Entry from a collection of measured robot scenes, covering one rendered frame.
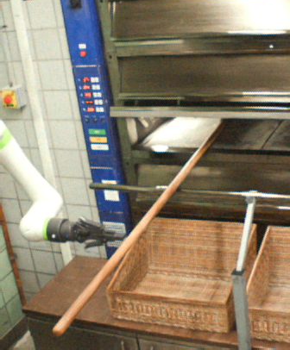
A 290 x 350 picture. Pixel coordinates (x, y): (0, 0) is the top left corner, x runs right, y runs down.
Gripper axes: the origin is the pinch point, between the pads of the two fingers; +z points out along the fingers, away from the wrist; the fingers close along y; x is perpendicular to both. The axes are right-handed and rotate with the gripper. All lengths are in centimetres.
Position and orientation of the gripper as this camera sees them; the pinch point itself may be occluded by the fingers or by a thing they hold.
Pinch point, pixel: (115, 235)
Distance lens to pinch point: 238.9
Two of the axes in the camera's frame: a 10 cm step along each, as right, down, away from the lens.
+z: 9.0, 0.3, -4.3
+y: 1.4, 9.3, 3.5
